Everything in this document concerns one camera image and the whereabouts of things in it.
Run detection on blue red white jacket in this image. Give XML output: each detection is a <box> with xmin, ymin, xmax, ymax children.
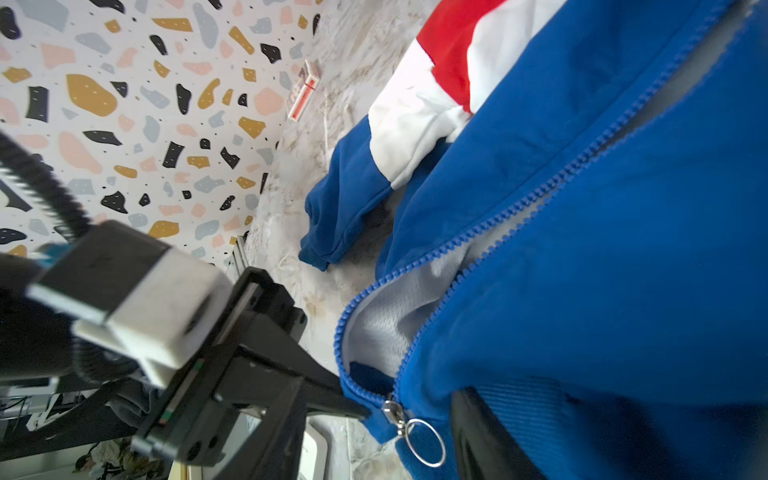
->
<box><xmin>299</xmin><ymin>1</ymin><xmax>767</xmax><ymax>479</ymax></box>

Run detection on small playing card box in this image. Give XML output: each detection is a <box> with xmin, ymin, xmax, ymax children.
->
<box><xmin>286</xmin><ymin>59</ymin><xmax>320</xmax><ymax>122</ymax></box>

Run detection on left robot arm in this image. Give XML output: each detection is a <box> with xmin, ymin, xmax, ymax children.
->
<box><xmin>1</xmin><ymin>137</ymin><xmax>370</xmax><ymax>479</ymax></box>

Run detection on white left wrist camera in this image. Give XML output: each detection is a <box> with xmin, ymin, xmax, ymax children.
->
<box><xmin>25</xmin><ymin>221</ymin><xmax>233</xmax><ymax>388</ymax></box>

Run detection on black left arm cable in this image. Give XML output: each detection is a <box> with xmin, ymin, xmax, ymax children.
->
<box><xmin>0</xmin><ymin>128</ymin><xmax>94</xmax><ymax>241</ymax></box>

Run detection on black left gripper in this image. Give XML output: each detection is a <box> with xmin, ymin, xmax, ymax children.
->
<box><xmin>131</xmin><ymin>267</ymin><xmax>369</xmax><ymax>480</ymax></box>

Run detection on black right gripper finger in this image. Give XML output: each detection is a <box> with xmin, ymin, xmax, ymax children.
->
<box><xmin>450</xmin><ymin>388</ymin><xmax>531</xmax><ymax>480</ymax></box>

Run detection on silver zipper pull ring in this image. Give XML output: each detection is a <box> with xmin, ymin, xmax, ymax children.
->
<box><xmin>380</xmin><ymin>398</ymin><xmax>448</xmax><ymax>469</ymax></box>

